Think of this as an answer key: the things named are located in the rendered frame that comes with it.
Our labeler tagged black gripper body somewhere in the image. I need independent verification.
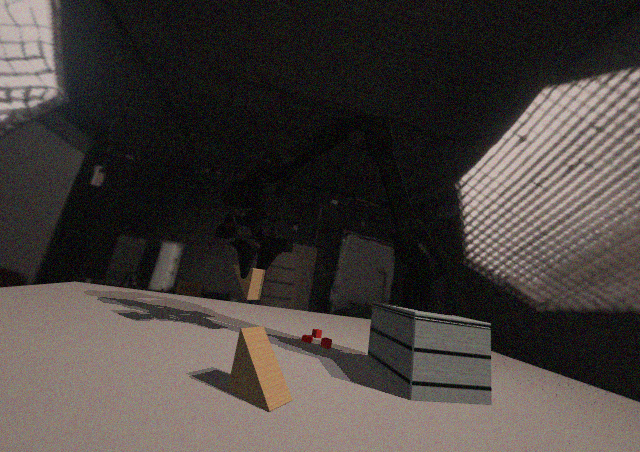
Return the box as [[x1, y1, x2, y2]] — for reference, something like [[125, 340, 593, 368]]
[[215, 205, 293, 253]]

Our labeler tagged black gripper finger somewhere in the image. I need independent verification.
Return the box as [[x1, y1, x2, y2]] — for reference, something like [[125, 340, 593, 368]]
[[256, 248, 282, 271], [230, 242, 259, 279]]

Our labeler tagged tan triangular block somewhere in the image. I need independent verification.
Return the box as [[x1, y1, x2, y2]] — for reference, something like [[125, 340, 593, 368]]
[[228, 326, 293, 412], [233, 265, 265, 300]]

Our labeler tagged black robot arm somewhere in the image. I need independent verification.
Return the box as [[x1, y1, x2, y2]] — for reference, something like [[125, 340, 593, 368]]
[[222, 115, 452, 316]]

